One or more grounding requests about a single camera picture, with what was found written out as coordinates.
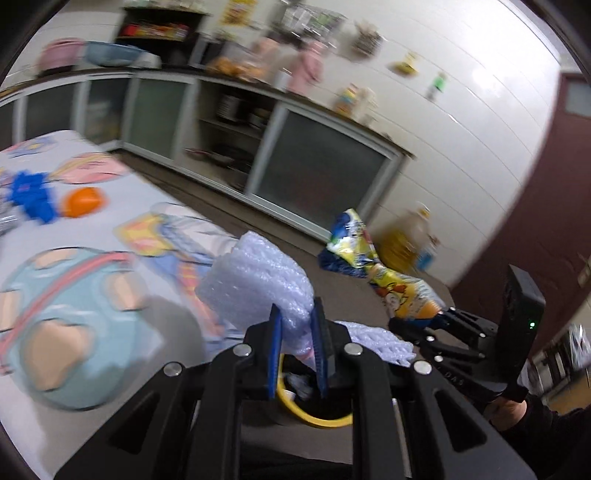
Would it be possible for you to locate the cooking oil bottle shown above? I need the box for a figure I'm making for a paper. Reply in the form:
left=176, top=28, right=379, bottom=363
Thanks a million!
left=381, top=205, right=438, bottom=274

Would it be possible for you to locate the wall chopstick holder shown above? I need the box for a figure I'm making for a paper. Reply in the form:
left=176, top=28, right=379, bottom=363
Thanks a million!
left=351, top=21, right=385, bottom=62

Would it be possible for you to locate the yellow snack bag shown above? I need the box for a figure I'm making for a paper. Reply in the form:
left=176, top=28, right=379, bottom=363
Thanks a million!
left=318, top=208, right=448, bottom=324

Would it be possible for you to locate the white foam wrap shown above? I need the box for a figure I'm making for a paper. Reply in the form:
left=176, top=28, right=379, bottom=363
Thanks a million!
left=196, top=231, right=317, bottom=361

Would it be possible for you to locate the hanging utensil rack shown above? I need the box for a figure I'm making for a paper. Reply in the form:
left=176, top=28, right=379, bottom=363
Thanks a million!
left=277, top=2, right=348, bottom=34

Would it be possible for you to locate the white foam net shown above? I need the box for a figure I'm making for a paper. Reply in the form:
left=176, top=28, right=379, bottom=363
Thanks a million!
left=332, top=320, right=415, bottom=368

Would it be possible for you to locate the dark spice shelf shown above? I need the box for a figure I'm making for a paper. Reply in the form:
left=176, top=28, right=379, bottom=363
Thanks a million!
left=115, top=7, right=209, bottom=70

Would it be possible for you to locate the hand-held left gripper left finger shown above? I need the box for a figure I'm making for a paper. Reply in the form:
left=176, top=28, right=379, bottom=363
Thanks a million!
left=54, top=304, right=284, bottom=480

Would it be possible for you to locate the group of spice jars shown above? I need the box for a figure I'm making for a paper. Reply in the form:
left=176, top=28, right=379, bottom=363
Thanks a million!
left=119, top=21, right=191, bottom=41

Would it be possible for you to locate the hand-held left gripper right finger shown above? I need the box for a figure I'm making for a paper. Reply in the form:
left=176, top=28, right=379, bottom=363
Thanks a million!
left=311, top=298, right=539, bottom=480

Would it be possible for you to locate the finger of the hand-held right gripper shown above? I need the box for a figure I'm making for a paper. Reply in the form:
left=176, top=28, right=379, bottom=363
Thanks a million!
left=389, top=319, right=488, bottom=366
left=435, top=307, right=499, bottom=341

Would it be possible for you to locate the pink basin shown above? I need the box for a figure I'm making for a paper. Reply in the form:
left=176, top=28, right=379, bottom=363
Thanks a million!
left=37, top=39, right=86, bottom=75

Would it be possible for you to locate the pink thermos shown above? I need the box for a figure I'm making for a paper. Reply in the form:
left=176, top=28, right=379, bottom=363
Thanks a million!
left=286, top=41, right=324, bottom=96

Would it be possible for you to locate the bag of bread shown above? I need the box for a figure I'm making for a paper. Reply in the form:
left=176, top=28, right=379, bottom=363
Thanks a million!
left=205, top=55, right=260, bottom=82

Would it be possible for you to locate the yellow-rimmed trash bin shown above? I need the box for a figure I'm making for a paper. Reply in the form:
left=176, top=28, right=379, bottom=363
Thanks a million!
left=276, top=353, right=356, bottom=428

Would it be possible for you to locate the person's right hand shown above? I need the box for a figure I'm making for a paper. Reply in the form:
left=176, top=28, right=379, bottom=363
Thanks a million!
left=488, top=398, right=528, bottom=430

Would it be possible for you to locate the dark red door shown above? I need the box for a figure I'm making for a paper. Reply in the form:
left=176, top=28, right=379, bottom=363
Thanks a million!
left=451, top=73, right=591, bottom=416

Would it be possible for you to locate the kitchen counter cabinet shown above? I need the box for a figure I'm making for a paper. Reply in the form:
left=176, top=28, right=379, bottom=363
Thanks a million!
left=0, top=65, right=415, bottom=244

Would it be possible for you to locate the yellow wall poster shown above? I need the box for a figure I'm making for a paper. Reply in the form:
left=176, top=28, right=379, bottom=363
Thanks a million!
left=222, top=0, right=257, bottom=27

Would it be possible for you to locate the orange peel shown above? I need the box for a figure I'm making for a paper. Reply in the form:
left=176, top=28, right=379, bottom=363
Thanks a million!
left=62, top=186, right=105, bottom=219

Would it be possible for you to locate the person's right forearm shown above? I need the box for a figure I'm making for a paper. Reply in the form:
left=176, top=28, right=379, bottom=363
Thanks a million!
left=501, top=394, right=591, bottom=480

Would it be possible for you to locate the blue basin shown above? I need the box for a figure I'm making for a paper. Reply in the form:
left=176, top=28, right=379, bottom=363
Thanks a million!
left=83, top=41, right=142, bottom=68

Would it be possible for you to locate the yellow dish soap bottle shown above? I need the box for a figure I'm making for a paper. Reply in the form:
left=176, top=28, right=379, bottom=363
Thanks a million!
left=336, top=85, right=376, bottom=121

